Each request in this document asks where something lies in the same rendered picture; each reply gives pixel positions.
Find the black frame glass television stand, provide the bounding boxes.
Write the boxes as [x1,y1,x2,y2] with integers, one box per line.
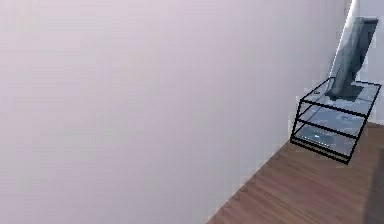
[289,76,383,166]

